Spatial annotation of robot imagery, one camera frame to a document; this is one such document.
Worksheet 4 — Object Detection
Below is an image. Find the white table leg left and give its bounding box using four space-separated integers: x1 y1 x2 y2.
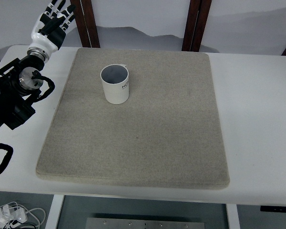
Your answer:
45 195 64 229

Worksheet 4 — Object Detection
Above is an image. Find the white ribbed cup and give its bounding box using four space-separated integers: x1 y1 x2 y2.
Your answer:
100 64 129 104

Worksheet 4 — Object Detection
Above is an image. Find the white table leg right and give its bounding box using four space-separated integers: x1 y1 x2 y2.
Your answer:
226 204 240 229

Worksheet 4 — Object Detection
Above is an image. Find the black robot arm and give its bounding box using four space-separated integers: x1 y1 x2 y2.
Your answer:
0 55 55 130

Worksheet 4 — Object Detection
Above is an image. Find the white power adapter with cables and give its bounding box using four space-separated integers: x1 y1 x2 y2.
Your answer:
0 201 47 229

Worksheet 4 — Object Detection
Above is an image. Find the black braided cable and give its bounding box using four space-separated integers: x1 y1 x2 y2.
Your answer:
0 143 14 179

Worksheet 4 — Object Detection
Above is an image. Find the dark wooden frame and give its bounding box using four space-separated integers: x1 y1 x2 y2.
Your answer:
70 0 100 48
182 0 212 52

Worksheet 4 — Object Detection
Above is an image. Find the dark wooden frame left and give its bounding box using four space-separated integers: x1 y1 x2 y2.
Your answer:
70 0 100 48

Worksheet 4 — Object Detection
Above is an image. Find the dark wooden frame right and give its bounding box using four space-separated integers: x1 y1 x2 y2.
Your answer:
182 0 212 52

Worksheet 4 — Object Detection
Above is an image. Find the beige felt mat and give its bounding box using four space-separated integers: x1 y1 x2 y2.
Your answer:
36 48 230 189

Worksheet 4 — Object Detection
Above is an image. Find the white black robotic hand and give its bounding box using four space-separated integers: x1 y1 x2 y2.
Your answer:
27 0 76 63

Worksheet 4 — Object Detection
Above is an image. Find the white table leg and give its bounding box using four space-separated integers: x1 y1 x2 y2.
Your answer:
45 195 64 229
226 204 240 229

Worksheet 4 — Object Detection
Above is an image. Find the black control panel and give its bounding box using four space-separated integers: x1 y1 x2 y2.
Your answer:
260 206 286 213

